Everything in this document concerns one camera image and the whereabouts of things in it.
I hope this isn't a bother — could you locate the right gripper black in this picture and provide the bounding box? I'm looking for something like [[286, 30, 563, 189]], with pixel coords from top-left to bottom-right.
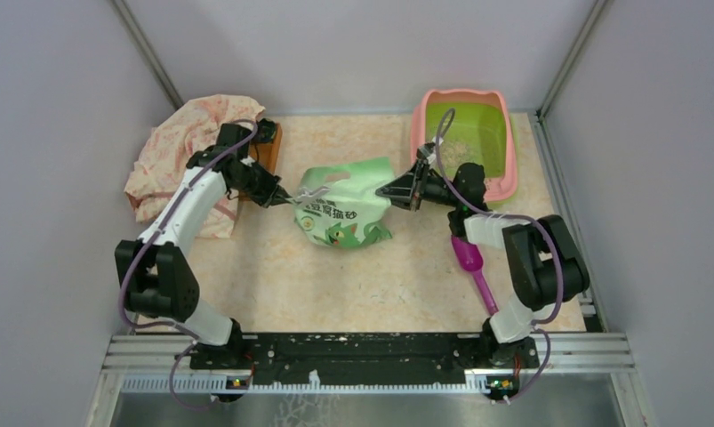
[[375, 159, 462, 211]]

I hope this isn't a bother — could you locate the green cat litter bag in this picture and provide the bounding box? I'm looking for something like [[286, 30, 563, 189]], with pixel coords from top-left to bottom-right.
[[293, 157, 395, 249]]

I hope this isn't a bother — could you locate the magenta plastic litter scoop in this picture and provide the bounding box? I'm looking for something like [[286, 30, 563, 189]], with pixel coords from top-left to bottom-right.
[[451, 236, 499, 316]]

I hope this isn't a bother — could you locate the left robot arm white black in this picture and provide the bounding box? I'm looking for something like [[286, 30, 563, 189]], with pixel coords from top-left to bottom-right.
[[115, 119, 290, 368]]

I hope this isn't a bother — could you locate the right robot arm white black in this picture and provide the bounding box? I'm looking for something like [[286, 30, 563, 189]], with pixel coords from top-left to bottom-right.
[[376, 159, 590, 367]]

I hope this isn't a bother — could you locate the pink and green litter box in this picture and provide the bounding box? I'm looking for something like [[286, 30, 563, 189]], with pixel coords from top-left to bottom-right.
[[409, 88, 518, 203]]

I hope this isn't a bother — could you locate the dark patterned rolled fabric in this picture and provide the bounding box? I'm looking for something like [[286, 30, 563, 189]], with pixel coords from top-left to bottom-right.
[[254, 118, 277, 144]]

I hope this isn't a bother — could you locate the pink patterned crumpled cloth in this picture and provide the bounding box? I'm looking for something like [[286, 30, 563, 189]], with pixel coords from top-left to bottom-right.
[[124, 94, 266, 224]]

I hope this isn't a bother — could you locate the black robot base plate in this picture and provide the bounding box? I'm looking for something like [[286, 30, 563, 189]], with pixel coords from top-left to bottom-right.
[[189, 333, 540, 386]]

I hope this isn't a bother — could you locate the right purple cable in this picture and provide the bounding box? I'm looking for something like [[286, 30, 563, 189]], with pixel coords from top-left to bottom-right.
[[431, 107, 566, 407]]

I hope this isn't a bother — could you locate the white slotted cable duct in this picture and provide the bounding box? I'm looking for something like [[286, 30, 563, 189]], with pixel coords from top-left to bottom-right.
[[121, 374, 491, 395]]

